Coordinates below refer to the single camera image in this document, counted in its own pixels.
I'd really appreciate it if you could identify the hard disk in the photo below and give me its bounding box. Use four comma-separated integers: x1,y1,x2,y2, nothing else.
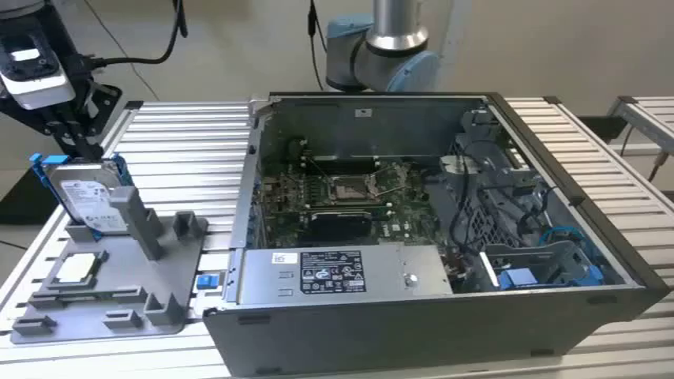
29,152,138,241

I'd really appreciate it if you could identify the grey metal disk bay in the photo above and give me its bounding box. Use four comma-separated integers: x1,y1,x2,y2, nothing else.
476,238,602,292

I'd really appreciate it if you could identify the silver CPU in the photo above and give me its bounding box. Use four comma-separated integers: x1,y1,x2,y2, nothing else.
54,252,104,284

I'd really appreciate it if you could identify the grey parts rack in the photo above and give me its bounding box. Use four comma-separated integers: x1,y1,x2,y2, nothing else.
8,185,212,345

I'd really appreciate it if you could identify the CPU socket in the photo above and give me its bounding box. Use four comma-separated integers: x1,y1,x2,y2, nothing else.
328,175,377,201

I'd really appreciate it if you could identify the black RAM slot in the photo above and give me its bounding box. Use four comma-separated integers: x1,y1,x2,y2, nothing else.
304,199,392,211

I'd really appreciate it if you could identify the black graphics card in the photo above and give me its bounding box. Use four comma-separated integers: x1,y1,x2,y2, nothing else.
307,211,372,240

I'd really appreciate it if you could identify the silver power supply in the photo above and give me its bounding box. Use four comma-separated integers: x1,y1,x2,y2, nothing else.
236,243,455,307

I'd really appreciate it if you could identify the metal socket cover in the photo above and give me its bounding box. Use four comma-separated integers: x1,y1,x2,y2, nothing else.
367,163,412,198

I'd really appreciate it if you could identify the green motherboard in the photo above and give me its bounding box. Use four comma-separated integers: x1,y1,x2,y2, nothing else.
257,157,453,248

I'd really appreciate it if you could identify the grey metal drive cage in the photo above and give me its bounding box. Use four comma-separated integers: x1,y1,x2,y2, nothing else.
425,110,580,257

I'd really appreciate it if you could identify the dark grey PC case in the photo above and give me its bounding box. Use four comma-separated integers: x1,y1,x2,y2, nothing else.
201,91,671,378

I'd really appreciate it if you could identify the metal slat side table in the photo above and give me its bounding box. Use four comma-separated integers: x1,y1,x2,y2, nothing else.
604,96,674,153

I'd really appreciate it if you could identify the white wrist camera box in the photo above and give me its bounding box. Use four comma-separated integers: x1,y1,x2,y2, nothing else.
0,29,76,111

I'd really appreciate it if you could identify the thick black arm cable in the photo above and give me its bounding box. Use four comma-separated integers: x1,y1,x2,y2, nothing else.
66,0,189,69

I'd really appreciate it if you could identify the black hanging cable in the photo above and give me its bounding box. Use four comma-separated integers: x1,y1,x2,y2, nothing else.
307,0,325,91

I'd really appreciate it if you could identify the thin wire locking lever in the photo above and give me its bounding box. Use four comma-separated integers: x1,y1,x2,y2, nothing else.
308,156,337,179

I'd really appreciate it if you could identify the black power cable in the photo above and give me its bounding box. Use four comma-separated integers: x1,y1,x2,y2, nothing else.
451,140,527,256

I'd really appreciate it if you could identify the coloured supply wire bundle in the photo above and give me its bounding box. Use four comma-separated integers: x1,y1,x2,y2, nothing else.
440,248,475,283

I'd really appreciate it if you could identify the black cable with connector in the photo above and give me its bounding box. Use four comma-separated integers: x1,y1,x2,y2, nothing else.
517,185,575,238

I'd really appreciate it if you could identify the blue data wire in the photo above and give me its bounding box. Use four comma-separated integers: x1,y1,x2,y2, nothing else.
539,227,599,277

